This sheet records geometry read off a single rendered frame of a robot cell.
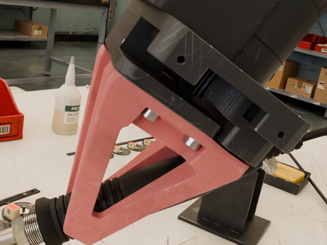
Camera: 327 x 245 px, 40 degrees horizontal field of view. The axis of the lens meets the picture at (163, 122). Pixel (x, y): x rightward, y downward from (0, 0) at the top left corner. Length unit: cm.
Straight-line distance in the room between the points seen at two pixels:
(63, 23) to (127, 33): 583
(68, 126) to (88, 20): 572
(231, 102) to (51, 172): 34
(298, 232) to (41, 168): 27
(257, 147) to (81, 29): 608
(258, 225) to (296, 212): 7
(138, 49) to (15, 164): 34
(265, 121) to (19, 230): 12
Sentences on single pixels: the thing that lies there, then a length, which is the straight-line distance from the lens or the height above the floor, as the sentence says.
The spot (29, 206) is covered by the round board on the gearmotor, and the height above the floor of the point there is 81.
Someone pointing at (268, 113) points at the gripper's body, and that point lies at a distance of 16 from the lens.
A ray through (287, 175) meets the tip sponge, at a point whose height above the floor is 76.
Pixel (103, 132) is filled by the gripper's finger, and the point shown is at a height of 90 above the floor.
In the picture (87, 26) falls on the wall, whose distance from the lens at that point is 629.
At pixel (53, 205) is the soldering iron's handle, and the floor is 86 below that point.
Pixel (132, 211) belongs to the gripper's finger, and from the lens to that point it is 20.
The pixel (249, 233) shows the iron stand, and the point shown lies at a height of 75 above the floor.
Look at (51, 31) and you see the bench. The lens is 401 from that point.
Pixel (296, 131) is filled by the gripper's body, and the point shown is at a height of 92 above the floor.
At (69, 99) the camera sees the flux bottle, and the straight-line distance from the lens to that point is 58.
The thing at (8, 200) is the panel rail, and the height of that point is 81.
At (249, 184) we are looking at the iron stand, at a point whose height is 80.
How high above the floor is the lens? 96
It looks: 17 degrees down
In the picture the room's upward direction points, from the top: 10 degrees clockwise
